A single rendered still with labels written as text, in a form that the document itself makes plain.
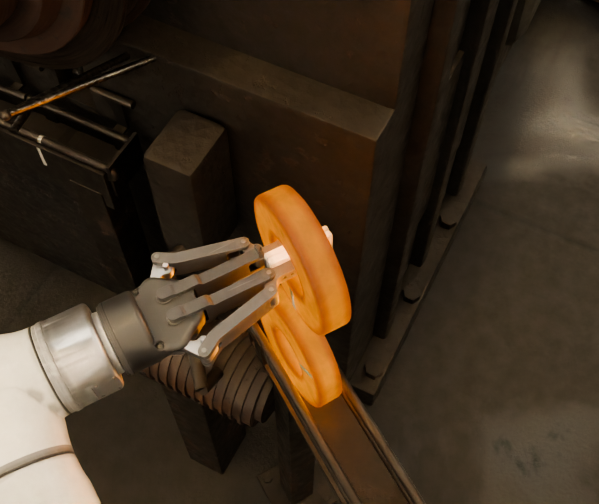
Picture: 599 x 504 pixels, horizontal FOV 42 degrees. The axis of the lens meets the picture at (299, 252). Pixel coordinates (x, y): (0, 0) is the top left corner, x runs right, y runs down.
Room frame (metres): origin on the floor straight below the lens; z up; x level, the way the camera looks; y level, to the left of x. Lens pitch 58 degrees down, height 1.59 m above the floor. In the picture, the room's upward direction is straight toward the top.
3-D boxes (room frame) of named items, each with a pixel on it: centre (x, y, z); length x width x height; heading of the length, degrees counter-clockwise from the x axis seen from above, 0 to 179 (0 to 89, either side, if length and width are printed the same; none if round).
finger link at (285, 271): (0.38, 0.01, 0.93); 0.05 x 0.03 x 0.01; 118
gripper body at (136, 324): (0.34, 0.14, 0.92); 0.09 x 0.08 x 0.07; 118
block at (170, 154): (0.66, 0.15, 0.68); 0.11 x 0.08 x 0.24; 153
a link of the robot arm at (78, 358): (0.30, 0.20, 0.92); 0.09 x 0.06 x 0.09; 28
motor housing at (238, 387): (0.49, 0.13, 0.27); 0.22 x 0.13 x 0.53; 63
